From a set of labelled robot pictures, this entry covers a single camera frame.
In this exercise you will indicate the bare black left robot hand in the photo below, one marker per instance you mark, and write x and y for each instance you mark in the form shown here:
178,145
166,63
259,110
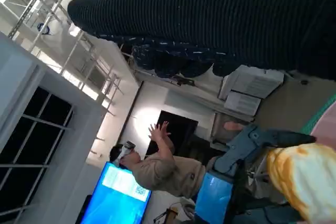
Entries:
294,138

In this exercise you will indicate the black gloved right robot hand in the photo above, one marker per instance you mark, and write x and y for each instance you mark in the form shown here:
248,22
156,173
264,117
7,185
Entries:
210,11

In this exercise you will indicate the long ridged orange bread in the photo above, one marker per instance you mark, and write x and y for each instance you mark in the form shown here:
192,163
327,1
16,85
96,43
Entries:
302,171

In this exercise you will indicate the green cutting mat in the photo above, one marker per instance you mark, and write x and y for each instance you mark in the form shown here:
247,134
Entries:
315,119

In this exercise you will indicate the person's foot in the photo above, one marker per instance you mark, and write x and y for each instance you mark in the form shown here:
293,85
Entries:
232,126

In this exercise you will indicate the small white mesh cabinet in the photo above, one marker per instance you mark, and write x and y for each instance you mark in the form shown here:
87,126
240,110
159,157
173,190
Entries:
241,103

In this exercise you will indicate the large white mesh cabinet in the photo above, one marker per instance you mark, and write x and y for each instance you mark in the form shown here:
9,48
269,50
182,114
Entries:
252,79

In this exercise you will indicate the small blue screen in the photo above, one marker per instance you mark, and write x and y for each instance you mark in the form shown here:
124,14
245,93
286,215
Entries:
212,195

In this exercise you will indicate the person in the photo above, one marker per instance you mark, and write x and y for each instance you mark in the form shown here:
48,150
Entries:
162,171

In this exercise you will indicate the white headset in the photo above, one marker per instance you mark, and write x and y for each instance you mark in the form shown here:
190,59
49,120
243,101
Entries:
127,150

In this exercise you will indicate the blue white hanging device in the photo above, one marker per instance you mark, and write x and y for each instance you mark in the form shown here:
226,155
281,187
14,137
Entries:
44,28

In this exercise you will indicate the large blue monitor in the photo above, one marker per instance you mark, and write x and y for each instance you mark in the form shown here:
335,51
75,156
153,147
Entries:
115,200

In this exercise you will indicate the dark framed window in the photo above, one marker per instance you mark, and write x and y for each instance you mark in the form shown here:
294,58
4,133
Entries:
26,155

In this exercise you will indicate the black wall screen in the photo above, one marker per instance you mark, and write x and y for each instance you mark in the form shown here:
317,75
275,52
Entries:
181,127

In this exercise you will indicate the white metal scaffold frame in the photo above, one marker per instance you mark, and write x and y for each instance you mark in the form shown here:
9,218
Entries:
29,9

